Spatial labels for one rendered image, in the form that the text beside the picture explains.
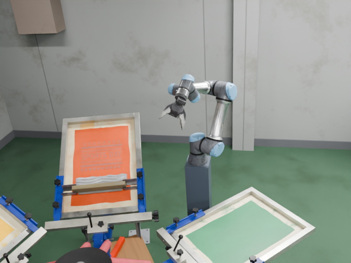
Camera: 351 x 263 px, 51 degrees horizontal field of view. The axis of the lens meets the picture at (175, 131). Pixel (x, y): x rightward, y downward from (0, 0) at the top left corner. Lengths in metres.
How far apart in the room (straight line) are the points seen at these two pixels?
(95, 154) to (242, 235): 1.19
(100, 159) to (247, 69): 2.70
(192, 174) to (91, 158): 0.76
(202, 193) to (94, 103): 3.18
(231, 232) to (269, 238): 0.25
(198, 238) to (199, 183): 0.49
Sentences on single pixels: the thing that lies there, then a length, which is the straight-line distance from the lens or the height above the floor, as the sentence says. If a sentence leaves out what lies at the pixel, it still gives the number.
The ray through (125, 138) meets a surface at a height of 1.42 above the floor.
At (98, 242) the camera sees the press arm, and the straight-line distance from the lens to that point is 2.44.
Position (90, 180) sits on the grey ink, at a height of 1.26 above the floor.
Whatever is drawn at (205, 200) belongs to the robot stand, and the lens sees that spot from 2.95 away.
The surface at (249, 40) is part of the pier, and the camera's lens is 4.77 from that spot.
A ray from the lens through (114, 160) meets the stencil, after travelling 2.72.
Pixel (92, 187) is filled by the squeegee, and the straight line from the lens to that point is 2.55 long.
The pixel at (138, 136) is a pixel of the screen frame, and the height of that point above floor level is 1.44.
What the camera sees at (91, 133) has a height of 1.46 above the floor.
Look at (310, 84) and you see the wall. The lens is 5.16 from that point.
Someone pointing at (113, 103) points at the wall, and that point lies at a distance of 5.59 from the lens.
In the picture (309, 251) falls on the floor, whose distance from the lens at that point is 3.93.
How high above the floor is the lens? 2.71
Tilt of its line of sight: 27 degrees down
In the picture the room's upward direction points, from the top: 4 degrees counter-clockwise
